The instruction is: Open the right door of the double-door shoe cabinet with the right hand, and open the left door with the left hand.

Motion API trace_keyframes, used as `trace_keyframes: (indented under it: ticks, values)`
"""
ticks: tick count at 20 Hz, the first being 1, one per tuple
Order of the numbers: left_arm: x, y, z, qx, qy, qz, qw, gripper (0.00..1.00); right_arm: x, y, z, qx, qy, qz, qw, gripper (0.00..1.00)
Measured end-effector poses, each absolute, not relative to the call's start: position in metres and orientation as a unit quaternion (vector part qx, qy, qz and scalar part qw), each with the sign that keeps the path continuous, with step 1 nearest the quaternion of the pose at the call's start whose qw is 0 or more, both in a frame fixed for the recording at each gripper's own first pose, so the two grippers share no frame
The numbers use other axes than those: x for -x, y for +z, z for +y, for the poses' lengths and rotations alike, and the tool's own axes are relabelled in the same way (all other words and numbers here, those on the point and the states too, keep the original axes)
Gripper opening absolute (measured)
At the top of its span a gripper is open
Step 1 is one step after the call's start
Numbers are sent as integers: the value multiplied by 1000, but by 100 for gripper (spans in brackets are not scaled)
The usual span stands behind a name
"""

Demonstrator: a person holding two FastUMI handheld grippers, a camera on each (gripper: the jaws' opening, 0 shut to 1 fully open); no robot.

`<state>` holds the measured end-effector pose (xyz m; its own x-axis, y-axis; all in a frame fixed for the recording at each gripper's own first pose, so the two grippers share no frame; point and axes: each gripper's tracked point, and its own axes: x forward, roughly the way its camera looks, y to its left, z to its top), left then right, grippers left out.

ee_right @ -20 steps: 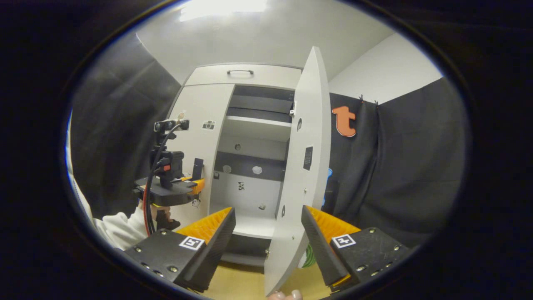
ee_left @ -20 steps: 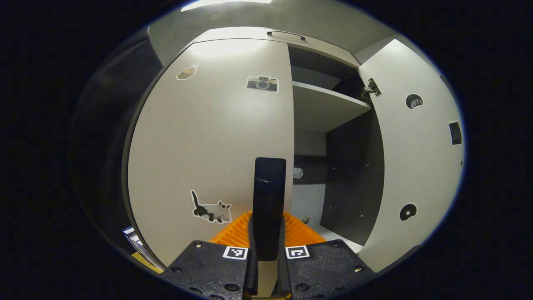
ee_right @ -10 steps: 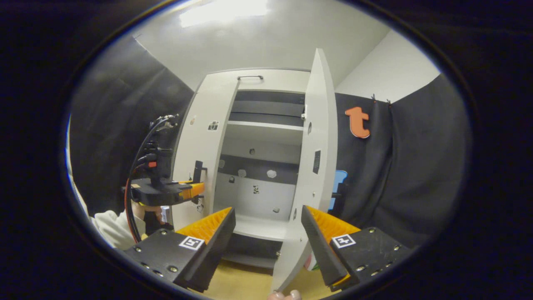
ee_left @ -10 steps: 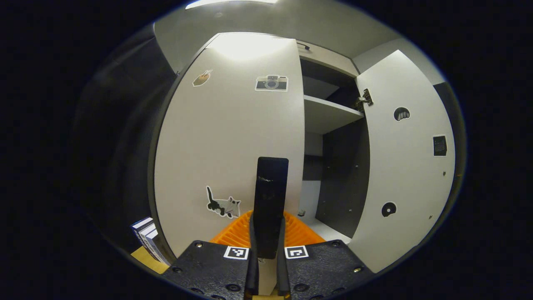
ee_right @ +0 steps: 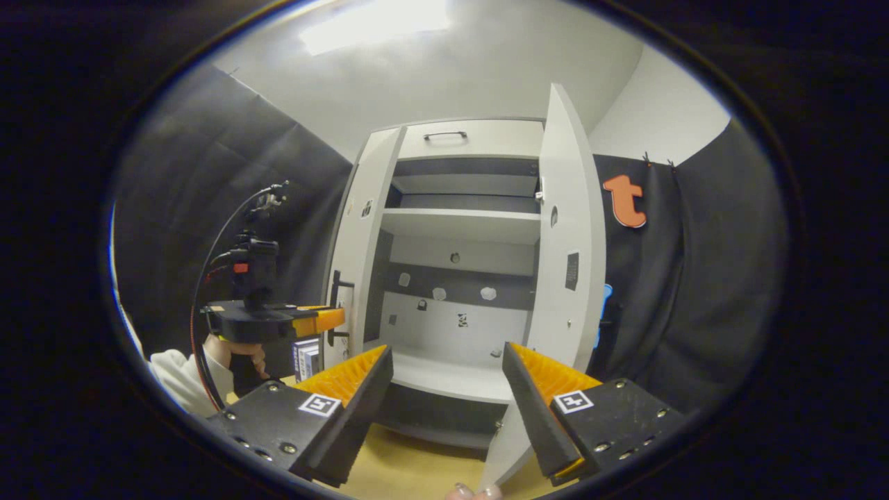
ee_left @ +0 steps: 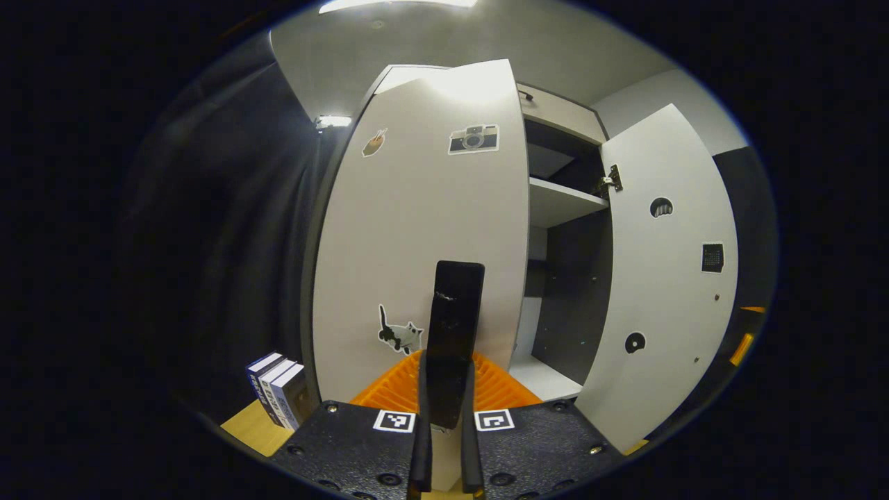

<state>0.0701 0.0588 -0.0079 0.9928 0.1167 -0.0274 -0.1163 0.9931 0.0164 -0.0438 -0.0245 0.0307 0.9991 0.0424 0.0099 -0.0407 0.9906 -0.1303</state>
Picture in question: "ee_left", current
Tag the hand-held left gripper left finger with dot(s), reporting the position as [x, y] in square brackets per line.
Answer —
[420, 465]

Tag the white double-door shoe cabinet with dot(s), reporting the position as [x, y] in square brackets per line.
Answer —
[573, 298]

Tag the metal door hinge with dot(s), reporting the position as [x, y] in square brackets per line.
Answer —
[611, 182]

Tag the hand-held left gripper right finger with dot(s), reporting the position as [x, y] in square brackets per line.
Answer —
[472, 465]

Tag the white cabinet shelf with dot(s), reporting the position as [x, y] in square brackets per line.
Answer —
[562, 201]

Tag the ceiling light panel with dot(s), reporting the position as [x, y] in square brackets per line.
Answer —
[399, 5]

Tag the white shoe cabinet door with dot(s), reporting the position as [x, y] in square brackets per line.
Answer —
[403, 222]
[660, 292]

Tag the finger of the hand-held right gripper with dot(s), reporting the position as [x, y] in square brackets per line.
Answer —
[742, 349]
[753, 309]

